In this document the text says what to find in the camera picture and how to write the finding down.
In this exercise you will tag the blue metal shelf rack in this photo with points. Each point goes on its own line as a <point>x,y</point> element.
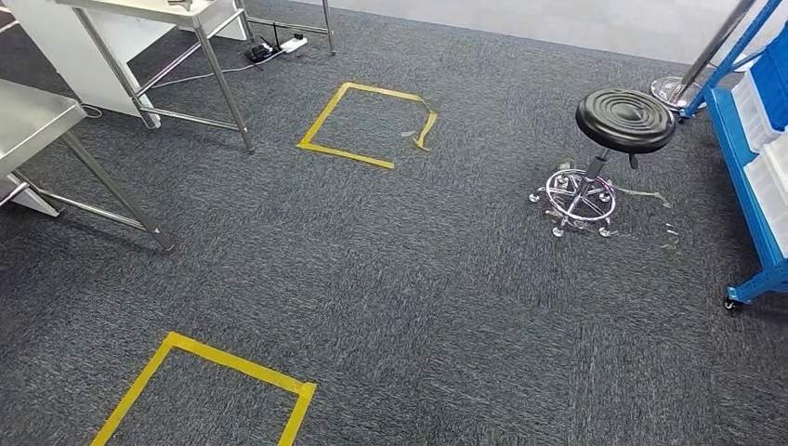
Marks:
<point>732,154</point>

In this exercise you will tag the steel workbench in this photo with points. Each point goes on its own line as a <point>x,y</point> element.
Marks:
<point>31,123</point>

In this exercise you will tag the white power strip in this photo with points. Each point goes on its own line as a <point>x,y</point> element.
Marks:
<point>294,44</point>

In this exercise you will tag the black power adapter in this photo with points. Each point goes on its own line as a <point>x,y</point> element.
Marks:
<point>261,52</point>

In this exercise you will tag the black round swivel stool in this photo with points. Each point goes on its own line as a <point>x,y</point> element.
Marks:
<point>625,120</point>

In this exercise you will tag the steel table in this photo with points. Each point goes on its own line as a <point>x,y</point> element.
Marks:
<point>141,7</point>

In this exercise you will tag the white panel board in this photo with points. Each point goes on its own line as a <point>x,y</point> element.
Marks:
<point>74,49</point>

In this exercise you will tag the small white plastic bin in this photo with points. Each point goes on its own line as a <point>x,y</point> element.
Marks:
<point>754,117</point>

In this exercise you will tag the large white ribbed bin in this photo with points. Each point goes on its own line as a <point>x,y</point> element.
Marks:
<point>772,197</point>

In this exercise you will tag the blue plastic bin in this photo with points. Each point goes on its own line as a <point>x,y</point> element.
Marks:
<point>772,68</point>

